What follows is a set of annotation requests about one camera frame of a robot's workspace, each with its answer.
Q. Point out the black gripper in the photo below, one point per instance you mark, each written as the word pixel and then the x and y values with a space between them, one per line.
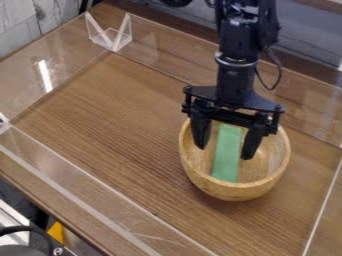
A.
pixel 233 103

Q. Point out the green rectangular block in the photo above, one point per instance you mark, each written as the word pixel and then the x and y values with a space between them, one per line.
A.
pixel 228 152

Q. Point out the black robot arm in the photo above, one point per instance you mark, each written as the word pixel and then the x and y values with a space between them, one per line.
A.
pixel 248 28

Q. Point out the brown wooden bowl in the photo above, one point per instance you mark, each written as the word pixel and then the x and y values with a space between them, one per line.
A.
pixel 260 173

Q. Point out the yellow black device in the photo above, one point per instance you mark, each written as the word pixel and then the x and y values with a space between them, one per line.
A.
pixel 55 230

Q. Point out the clear acrylic corner bracket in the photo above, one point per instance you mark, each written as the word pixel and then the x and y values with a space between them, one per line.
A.
pixel 113 39

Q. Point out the clear acrylic tray wall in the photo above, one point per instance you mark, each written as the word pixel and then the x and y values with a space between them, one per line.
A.
pixel 110 221

